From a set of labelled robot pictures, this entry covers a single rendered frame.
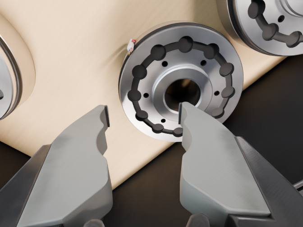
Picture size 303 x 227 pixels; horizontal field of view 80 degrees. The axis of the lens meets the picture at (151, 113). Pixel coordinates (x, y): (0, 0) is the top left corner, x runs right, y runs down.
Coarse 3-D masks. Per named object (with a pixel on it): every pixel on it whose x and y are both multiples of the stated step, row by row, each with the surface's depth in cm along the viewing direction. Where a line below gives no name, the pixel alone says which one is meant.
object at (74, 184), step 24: (96, 120) 10; (72, 144) 8; (96, 144) 9; (48, 168) 7; (72, 168) 7; (96, 168) 7; (48, 192) 6; (72, 192) 6; (96, 192) 6; (24, 216) 6; (48, 216) 6; (72, 216) 6; (96, 216) 7
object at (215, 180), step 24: (192, 120) 10; (216, 120) 10; (192, 144) 8; (216, 144) 8; (192, 168) 7; (216, 168) 7; (240, 168) 7; (192, 192) 7; (216, 192) 6; (240, 192) 6; (216, 216) 6; (264, 216) 6
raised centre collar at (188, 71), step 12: (168, 72) 13; (180, 72) 13; (192, 72) 13; (204, 72) 14; (156, 84) 14; (168, 84) 14; (204, 84) 14; (156, 96) 14; (204, 96) 14; (156, 108) 15; (168, 108) 15; (204, 108) 15
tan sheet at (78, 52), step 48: (0, 0) 14; (48, 0) 14; (96, 0) 14; (144, 0) 14; (192, 0) 14; (48, 48) 16; (96, 48) 16; (240, 48) 16; (48, 96) 18; (96, 96) 18; (48, 144) 21; (144, 144) 21
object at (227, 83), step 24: (144, 48) 13; (168, 48) 13; (192, 48) 13; (216, 48) 13; (144, 72) 14; (216, 72) 14; (240, 72) 14; (120, 96) 15; (144, 96) 15; (216, 96) 15; (144, 120) 16; (168, 120) 16
